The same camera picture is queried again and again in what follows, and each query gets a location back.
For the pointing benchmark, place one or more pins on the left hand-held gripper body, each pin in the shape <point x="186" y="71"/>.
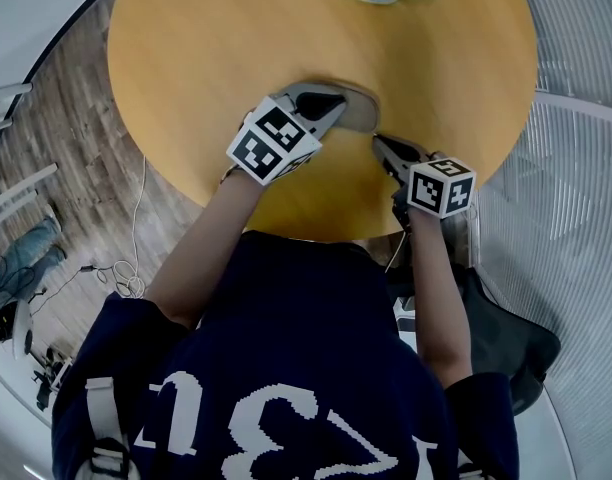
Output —
<point x="266" y="143"/>

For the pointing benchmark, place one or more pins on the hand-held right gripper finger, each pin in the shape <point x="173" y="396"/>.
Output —
<point x="393" y="165"/>
<point x="411" y="153"/>

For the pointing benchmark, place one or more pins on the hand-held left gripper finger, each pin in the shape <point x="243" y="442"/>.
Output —
<point x="328" y="120"/>
<point x="306" y="88"/>

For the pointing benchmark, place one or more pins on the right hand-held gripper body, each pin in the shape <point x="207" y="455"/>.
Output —
<point x="441" y="188"/>

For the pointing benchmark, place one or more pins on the grey-brown fabric pouch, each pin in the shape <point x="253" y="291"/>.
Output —
<point x="363" y="115"/>

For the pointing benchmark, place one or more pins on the person's left forearm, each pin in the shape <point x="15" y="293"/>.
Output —
<point x="201" y="258"/>

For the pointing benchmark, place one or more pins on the person's right forearm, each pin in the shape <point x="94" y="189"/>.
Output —
<point x="438" y="308"/>

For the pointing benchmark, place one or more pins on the black mesh office chair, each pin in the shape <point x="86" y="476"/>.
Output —
<point x="506" y="338"/>

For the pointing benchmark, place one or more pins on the navy printed sweatshirt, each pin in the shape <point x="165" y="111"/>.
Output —
<point x="286" y="348"/>

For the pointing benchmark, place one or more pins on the white metal desk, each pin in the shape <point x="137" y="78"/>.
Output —
<point x="6" y="93"/>

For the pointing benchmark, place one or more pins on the grey office chair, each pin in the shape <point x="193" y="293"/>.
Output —
<point x="22" y="328"/>

